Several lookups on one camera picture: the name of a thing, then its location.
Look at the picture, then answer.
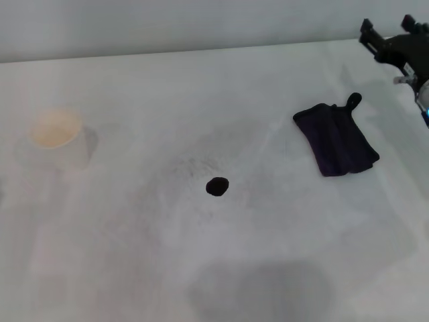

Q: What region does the purple rag with black trim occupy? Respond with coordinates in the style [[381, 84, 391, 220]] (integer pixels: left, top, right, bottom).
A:
[[292, 92, 381, 178]]

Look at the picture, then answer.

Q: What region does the white paper cup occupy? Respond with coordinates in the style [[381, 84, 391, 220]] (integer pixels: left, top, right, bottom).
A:
[[19, 107, 94, 172]]

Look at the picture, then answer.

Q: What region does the silver cable connector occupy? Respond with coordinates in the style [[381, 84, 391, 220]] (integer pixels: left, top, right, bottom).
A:
[[393, 74, 418, 89]]

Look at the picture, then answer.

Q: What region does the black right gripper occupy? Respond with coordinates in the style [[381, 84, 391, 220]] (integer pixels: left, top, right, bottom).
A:
[[358, 17, 429, 81]]

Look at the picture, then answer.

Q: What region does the black water stain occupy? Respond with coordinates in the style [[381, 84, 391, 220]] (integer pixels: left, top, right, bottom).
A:
[[205, 176, 231, 198]]

